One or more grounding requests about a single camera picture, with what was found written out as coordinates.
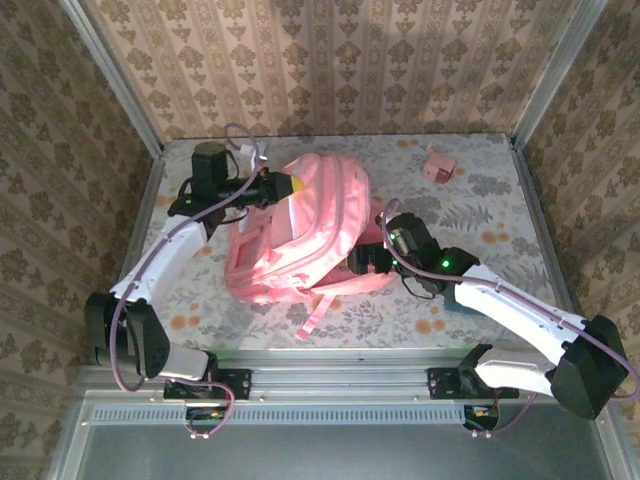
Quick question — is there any pink school backpack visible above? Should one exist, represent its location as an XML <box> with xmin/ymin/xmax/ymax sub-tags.
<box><xmin>223</xmin><ymin>152</ymin><xmax>396</xmax><ymax>344</ymax></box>

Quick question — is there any pink pencil sharpener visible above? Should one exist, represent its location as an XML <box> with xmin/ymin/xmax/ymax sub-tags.
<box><xmin>422</xmin><ymin>144</ymin><xmax>458</xmax><ymax>185</ymax></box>

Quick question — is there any floral table cover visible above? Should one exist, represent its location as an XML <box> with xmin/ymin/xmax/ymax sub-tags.
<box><xmin>117</xmin><ymin>132</ymin><xmax>571</xmax><ymax>351</ymax></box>

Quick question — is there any small electronics board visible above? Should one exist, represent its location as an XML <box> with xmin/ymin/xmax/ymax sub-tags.
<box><xmin>187</xmin><ymin>407</ymin><xmax>225</xmax><ymax>425</ymax></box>
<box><xmin>464</xmin><ymin>405</ymin><xmax>501</xmax><ymax>430</ymax></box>

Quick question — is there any grey metal base panel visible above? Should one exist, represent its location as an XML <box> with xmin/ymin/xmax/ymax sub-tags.
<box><xmin>49</xmin><ymin>389</ymin><xmax>640</xmax><ymax>480</ymax></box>

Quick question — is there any left aluminium side rail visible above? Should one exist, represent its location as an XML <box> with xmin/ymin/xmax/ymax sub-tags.
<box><xmin>97</xmin><ymin>147</ymin><xmax>169</xmax><ymax>364</ymax></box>

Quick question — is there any aluminium side rail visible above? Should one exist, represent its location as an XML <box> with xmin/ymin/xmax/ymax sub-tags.
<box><xmin>512</xmin><ymin>142</ymin><xmax>601</xmax><ymax>361</ymax></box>
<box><xmin>97</xmin><ymin>147</ymin><xmax>169</xmax><ymax>364</ymax></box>

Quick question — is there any left aluminium corner post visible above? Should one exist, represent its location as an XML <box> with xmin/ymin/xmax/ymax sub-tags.
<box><xmin>57</xmin><ymin>0</ymin><xmax>166</xmax><ymax>159</ymax></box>

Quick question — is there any aluminium corner post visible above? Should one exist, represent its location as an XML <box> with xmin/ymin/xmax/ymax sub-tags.
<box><xmin>57</xmin><ymin>0</ymin><xmax>166</xmax><ymax>159</ymax></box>
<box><xmin>509</xmin><ymin>0</ymin><xmax>611</xmax><ymax>149</ymax></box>

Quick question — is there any right aluminium side rail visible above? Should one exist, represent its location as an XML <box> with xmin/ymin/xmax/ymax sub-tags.
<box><xmin>512</xmin><ymin>142</ymin><xmax>601</xmax><ymax>361</ymax></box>

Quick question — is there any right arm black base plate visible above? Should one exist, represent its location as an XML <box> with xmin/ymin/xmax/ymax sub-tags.
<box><xmin>427</xmin><ymin>367</ymin><xmax>519</xmax><ymax>400</ymax></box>

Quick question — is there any aluminium mounting rail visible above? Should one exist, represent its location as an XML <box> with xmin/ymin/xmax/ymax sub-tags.
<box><xmin>79</xmin><ymin>349</ymin><xmax>611</xmax><ymax>401</ymax></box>

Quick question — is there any slotted grey cable duct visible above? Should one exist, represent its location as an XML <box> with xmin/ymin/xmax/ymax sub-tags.
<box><xmin>89</xmin><ymin>403</ymin><xmax>466</xmax><ymax>426</ymax></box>

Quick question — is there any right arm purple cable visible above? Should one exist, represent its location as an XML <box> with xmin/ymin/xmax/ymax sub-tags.
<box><xmin>374</xmin><ymin>197</ymin><xmax>640</xmax><ymax>439</ymax></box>

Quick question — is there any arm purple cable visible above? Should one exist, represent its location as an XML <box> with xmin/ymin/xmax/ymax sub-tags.
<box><xmin>112</xmin><ymin>123</ymin><xmax>266</xmax><ymax>441</ymax></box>
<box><xmin>374</xmin><ymin>197</ymin><xmax>640</xmax><ymax>439</ymax></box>

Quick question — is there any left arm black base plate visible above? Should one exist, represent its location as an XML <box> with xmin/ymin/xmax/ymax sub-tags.
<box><xmin>163</xmin><ymin>368</ymin><xmax>252</xmax><ymax>401</ymax></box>

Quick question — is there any right aluminium corner post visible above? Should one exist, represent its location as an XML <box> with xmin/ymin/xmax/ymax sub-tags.
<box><xmin>509</xmin><ymin>0</ymin><xmax>611</xmax><ymax>149</ymax></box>

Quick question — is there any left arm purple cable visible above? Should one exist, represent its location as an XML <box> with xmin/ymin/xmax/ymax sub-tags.
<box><xmin>112</xmin><ymin>123</ymin><xmax>266</xmax><ymax>441</ymax></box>

